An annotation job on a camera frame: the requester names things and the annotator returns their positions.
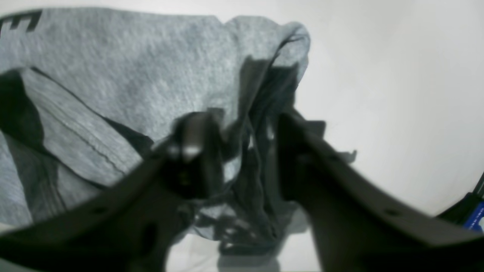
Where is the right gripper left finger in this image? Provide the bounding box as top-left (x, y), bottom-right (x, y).
top-left (1, 112), bottom-right (223, 272)

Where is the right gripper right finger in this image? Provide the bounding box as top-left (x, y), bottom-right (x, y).
top-left (276, 113), bottom-right (483, 272)

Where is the grey t-shirt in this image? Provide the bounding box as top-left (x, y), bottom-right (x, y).
top-left (0, 8), bottom-right (310, 249)

